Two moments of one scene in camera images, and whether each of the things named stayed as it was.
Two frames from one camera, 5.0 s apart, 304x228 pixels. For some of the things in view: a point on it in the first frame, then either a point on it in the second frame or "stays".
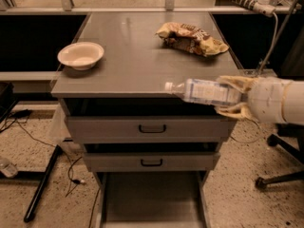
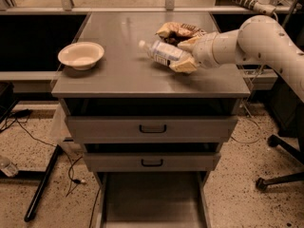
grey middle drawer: x=151 y=161 stays
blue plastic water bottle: x=206 y=91 -> x=161 y=51
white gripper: x=266 y=99 -> x=203 y=49
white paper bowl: x=81 y=55 stays
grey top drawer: x=150 y=128 stays
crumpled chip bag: x=182 y=36 stays
